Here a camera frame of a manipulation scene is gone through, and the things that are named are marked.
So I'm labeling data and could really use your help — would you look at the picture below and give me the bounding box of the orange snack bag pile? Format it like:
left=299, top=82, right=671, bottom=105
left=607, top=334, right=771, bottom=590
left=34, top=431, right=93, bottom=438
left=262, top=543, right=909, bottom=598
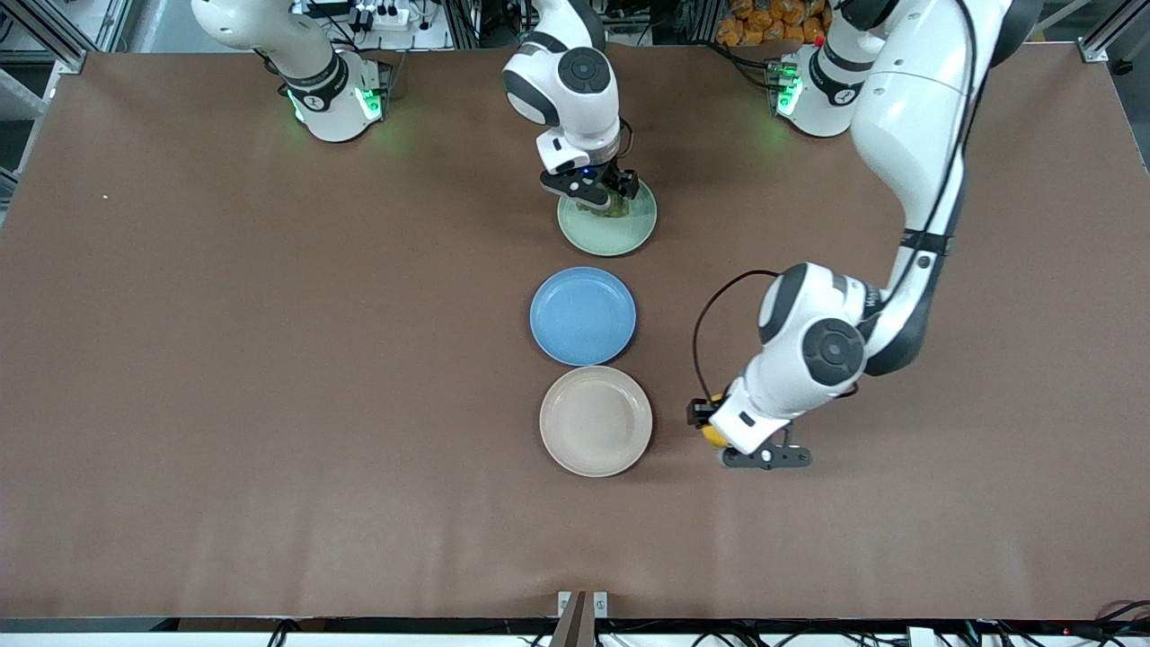
left=716, top=0, right=832, bottom=48

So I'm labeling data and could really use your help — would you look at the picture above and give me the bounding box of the aluminium frame profile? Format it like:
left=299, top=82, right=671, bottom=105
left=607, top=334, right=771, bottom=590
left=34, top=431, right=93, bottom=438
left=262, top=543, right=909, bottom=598
left=0, top=0, right=136, bottom=75
left=1076, top=0, right=1150, bottom=64

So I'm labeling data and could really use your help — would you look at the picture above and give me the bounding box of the blue plate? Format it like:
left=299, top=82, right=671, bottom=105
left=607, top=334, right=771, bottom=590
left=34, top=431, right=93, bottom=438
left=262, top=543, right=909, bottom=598
left=529, top=266, right=637, bottom=368

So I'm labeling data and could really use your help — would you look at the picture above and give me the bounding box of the black base cable bundle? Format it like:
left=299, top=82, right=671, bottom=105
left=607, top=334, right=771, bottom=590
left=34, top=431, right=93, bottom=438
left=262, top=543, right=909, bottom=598
left=701, top=40, right=784, bottom=91

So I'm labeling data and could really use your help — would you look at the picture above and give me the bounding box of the yellow lemon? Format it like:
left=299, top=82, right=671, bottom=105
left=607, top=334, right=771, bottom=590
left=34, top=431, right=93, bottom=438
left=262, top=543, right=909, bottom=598
left=700, top=393, right=731, bottom=449

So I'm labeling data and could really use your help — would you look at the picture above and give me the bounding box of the beige plate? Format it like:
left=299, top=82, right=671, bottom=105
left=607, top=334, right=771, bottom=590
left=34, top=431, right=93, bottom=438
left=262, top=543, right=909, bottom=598
left=539, top=365, right=654, bottom=478

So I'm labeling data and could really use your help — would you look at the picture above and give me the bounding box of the metal bracket with post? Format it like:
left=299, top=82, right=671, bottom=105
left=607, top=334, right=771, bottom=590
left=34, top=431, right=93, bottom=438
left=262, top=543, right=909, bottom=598
left=550, top=590, right=609, bottom=647

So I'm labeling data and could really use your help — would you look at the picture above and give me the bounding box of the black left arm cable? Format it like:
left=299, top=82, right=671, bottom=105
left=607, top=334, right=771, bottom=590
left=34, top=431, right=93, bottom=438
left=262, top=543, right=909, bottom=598
left=691, top=0, right=980, bottom=405

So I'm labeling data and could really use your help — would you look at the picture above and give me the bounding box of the white power strip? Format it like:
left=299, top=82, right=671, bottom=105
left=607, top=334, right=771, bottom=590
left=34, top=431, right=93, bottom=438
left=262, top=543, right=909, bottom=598
left=350, top=4, right=416, bottom=31

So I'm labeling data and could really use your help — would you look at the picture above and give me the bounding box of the light green plate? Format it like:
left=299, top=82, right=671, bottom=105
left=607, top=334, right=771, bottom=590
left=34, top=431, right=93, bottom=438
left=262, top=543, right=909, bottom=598
left=557, top=178, right=658, bottom=258

